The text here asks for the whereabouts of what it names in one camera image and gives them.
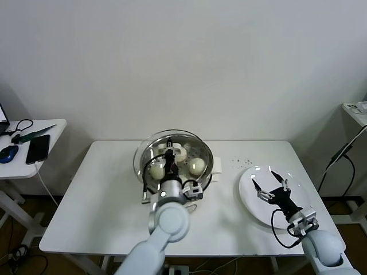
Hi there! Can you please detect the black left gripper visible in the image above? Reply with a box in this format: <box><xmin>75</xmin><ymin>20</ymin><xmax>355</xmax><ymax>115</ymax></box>
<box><xmin>163</xmin><ymin>139</ymin><xmax>181</xmax><ymax>181</ymax></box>

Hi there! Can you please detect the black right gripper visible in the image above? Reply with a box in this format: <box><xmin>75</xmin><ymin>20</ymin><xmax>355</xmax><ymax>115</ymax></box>
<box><xmin>251</xmin><ymin>170</ymin><xmax>302</xmax><ymax>221</ymax></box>

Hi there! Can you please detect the round glass pot lid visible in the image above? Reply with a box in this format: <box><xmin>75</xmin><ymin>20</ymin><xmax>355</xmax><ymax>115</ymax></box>
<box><xmin>133</xmin><ymin>129</ymin><xmax>214</xmax><ymax>190</ymax></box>

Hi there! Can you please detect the white steamed baozi bun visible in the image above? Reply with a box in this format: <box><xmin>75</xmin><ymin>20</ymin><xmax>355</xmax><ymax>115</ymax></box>
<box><xmin>150</xmin><ymin>164</ymin><xmax>166</xmax><ymax>180</ymax></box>
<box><xmin>189</xmin><ymin>158</ymin><xmax>206</xmax><ymax>175</ymax></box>

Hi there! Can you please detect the perforated steel steamer basket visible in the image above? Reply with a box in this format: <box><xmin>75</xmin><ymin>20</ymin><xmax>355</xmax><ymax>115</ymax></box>
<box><xmin>137</xmin><ymin>134</ymin><xmax>224</xmax><ymax>190</ymax></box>

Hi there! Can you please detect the large white plate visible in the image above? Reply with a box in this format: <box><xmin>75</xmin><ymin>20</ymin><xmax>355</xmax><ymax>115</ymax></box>
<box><xmin>239</xmin><ymin>165</ymin><xmax>312</xmax><ymax>229</ymax></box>

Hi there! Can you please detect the large white work table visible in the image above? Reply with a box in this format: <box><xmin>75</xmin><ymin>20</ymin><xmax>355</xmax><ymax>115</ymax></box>
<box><xmin>38</xmin><ymin>140</ymin><xmax>346</xmax><ymax>275</ymax></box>

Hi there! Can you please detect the white electronic device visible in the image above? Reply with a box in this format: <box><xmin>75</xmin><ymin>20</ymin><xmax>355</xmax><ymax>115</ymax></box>
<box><xmin>345</xmin><ymin>101</ymin><xmax>367</xmax><ymax>115</ymax></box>

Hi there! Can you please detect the grey floor power strip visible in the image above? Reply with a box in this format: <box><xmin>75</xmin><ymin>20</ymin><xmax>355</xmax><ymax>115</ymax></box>
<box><xmin>166</xmin><ymin>265</ymin><xmax>190</xmax><ymax>275</ymax></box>

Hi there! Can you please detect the black smartphone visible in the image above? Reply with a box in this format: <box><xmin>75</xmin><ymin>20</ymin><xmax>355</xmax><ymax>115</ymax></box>
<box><xmin>25</xmin><ymin>134</ymin><xmax>51</xmax><ymax>166</ymax></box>

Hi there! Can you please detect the white rounded side table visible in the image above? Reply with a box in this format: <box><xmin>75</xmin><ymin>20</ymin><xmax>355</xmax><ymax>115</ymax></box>
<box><xmin>0</xmin><ymin>119</ymin><xmax>68</xmax><ymax>250</ymax></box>

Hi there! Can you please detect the blue computer mouse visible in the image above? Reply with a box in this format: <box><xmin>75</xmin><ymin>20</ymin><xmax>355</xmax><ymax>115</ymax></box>
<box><xmin>0</xmin><ymin>145</ymin><xmax>19</xmax><ymax>164</ymax></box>

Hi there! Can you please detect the black laptop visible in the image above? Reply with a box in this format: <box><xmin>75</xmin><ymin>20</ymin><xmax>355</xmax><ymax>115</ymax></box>
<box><xmin>0</xmin><ymin>104</ymin><xmax>11</xmax><ymax>135</ymax></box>

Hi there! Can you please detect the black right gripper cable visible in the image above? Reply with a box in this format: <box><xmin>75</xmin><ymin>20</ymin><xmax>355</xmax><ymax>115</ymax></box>
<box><xmin>270</xmin><ymin>209</ymin><xmax>305</xmax><ymax>249</ymax></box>

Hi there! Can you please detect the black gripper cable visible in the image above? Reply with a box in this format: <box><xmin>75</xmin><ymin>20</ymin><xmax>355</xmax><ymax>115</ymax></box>
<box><xmin>141</xmin><ymin>155</ymin><xmax>169</xmax><ymax>205</ymax></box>
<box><xmin>270</xmin><ymin>209</ymin><xmax>305</xmax><ymax>249</ymax></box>

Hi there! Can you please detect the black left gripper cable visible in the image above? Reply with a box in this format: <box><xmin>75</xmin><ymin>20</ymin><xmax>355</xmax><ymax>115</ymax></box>
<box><xmin>141</xmin><ymin>155</ymin><xmax>169</xmax><ymax>205</ymax></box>

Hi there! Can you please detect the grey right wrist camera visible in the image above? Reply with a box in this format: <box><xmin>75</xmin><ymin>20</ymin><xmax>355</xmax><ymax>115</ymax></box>
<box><xmin>298</xmin><ymin>208</ymin><xmax>319</xmax><ymax>227</ymax></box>

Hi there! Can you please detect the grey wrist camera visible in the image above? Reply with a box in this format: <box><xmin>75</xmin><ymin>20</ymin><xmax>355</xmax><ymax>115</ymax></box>
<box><xmin>183</xmin><ymin>183</ymin><xmax>205</xmax><ymax>201</ymax></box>
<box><xmin>298</xmin><ymin>208</ymin><xmax>319</xmax><ymax>227</ymax></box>

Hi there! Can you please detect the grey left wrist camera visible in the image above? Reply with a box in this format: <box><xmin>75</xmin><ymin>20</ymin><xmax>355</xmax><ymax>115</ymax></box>
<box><xmin>183</xmin><ymin>183</ymin><xmax>205</xmax><ymax>201</ymax></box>

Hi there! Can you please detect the white floor cable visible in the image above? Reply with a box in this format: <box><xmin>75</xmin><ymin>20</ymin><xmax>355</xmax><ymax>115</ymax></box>
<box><xmin>194</xmin><ymin>257</ymin><xmax>240</xmax><ymax>273</ymax></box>

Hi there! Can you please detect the white charging cable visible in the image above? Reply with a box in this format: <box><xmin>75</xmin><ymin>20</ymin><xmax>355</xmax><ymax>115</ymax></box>
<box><xmin>34</xmin><ymin>162</ymin><xmax>60</xmax><ymax>207</ymax></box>

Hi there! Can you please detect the green handled knife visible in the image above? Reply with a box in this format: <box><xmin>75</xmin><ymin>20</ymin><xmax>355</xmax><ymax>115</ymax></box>
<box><xmin>14</xmin><ymin>124</ymin><xmax>57</xmax><ymax>144</ymax></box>

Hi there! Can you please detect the black cord loop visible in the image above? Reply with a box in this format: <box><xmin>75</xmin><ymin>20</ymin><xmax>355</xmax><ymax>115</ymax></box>
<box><xmin>4</xmin><ymin>119</ymin><xmax>34</xmax><ymax>138</ymax></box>

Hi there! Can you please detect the black floor cable bundle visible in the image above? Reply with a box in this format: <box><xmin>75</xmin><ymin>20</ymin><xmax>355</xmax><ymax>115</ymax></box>
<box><xmin>0</xmin><ymin>243</ymin><xmax>48</xmax><ymax>275</ymax></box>

